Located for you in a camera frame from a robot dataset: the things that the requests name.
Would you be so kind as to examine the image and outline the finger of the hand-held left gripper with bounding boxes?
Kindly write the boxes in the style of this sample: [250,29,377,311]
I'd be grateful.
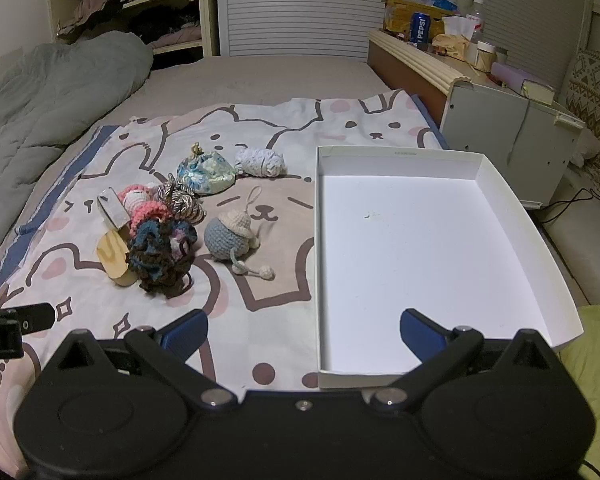
[18,302,57,334]

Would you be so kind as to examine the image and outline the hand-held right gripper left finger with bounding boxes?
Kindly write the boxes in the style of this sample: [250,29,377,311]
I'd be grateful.
[41,309,241,411]

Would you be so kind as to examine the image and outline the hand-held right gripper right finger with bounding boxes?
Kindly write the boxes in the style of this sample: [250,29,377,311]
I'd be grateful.
[399,308,562,411]

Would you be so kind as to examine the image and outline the white shallow cardboard box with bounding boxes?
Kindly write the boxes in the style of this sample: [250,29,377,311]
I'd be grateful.
[312,145,584,391]

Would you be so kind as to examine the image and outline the grey crochet doll with hat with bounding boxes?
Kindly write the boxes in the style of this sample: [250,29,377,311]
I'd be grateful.
[203,185,277,282]

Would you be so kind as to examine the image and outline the braided rope knot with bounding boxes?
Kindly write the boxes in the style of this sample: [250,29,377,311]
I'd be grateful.
[157,174,207,226]

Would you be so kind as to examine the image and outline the pink crochet octopus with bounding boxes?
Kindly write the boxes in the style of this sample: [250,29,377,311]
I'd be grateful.
[115,184,174,241]

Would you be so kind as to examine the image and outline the dark multicolour crochet scrunchie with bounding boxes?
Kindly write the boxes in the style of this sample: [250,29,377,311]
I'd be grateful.
[126,217,199,300]

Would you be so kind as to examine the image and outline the tan wooden comb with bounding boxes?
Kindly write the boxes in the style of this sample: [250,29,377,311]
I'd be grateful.
[96,227,142,288]

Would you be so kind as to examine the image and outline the small grey box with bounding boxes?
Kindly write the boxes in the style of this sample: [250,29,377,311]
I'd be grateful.
[97,187,132,231]

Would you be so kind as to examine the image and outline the blue floral fabric pouch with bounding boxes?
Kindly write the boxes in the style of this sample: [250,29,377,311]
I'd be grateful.
[176,143,237,197]

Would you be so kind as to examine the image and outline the yellow green cloth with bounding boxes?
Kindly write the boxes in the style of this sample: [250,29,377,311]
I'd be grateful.
[560,295,600,480]

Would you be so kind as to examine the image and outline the beige leather seat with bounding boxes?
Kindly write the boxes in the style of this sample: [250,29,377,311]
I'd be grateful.
[541,199,600,307]

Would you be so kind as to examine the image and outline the white crochet piece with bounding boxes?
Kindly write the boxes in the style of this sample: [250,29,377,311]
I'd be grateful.
[234,145,287,179]

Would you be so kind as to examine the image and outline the grey duvet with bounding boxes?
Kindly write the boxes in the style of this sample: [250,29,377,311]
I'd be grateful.
[0,30,154,276]

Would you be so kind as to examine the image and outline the headboard storage cabinet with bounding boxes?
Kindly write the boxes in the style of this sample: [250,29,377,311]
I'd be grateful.
[367,29,588,211]

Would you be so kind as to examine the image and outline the printed blanket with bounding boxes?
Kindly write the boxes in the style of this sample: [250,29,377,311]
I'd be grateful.
[0,89,451,478]

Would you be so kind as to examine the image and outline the beige bed mattress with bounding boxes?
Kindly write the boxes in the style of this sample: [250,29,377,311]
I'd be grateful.
[15,54,398,241]

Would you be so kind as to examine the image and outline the thick dark book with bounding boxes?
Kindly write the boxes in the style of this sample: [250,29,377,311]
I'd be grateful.
[521,80,556,106]

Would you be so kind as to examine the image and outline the purple book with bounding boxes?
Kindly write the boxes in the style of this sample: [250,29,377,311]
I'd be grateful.
[489,62,537,94]

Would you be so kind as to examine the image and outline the white lidded jar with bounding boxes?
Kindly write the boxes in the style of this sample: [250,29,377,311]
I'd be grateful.
[475,41,497,74]

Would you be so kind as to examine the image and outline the crumpled beige bag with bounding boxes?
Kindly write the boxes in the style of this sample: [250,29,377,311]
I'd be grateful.
[431,33,473,62]

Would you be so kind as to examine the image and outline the pale pink folded cloth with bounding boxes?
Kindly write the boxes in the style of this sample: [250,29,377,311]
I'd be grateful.
[149,25,204,49]

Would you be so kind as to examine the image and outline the pink crumpled clothes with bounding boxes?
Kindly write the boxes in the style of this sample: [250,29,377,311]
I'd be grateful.
[57,0,127,37]

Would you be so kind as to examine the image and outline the blue soda can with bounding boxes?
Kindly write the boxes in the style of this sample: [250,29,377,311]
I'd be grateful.
[409,11,432,45]

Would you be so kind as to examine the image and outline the white tissue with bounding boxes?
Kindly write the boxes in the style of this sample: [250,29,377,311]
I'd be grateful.
[442,16,477,41]

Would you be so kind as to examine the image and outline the dark clothes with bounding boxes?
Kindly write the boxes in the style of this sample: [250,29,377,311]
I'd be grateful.
[130,6,203,41]

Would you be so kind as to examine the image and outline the clear plastic bottle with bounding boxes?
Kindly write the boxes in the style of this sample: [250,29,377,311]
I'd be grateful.
[466,0,487,43]

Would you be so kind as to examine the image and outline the cream open shelf unit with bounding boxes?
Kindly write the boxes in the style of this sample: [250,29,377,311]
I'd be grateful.
[47,0,221,58]

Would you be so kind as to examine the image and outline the white louvered closet door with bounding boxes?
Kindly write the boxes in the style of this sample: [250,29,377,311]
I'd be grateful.
[215,0,449,63]
[446,0,597,92]

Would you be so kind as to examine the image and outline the black cable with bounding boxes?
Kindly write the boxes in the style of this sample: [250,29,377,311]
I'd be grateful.
[532,187,600,224]

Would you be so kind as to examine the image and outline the grey hanging cord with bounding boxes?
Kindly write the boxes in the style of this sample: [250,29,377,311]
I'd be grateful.
[507,100,534,164]

